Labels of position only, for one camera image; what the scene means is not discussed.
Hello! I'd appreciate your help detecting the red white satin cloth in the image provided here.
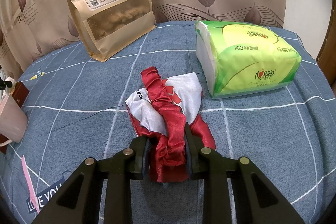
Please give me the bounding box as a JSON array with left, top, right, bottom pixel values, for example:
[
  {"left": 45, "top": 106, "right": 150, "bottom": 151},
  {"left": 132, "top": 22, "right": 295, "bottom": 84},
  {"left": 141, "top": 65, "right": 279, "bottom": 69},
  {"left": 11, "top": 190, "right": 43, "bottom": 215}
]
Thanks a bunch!
[{"left": 125, "top": 67, "right": 216, "bottom": 183}]

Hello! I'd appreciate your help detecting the blue grid tablecloth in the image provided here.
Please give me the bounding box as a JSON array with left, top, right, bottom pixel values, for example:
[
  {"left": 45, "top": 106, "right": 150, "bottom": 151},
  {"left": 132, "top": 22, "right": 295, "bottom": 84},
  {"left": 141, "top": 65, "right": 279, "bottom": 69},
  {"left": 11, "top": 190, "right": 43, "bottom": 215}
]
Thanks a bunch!
[{"left": 1, "top": 22, "right": 335, "bottom": 223}]

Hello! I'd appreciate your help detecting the pink ceramic mug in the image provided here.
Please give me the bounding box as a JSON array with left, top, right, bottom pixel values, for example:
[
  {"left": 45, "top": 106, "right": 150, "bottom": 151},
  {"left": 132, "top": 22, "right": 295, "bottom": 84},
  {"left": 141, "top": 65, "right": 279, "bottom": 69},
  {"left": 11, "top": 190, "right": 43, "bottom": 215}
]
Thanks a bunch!
[{"left": 0, "top": 94, "right": 27, "bottom": 147}]

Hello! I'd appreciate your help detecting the gold red metal tin box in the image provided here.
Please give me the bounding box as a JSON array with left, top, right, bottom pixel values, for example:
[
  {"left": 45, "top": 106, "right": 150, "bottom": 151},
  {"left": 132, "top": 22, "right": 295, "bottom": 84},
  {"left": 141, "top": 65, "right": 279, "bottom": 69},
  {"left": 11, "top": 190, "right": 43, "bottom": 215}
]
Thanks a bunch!
[{"left": 1, "top": 81, "right": 29, "bottom": 155}]

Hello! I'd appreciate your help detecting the green tissue paper pack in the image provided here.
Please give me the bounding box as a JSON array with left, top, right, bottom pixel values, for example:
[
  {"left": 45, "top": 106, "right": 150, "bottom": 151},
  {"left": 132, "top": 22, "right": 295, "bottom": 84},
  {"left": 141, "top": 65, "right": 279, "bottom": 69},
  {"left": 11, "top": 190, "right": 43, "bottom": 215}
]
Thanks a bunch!
[{"left": 195, "top": 20, "right": 302, "bottom": 99}]

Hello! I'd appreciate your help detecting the brown kraft snack bag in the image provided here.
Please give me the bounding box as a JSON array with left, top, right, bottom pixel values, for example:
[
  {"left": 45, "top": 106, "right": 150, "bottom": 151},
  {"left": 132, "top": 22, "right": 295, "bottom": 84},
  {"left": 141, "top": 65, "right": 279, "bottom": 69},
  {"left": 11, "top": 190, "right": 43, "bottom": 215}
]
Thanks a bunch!
[{"left": 67, "top": 0, "right": 155, "bottom": 62}]

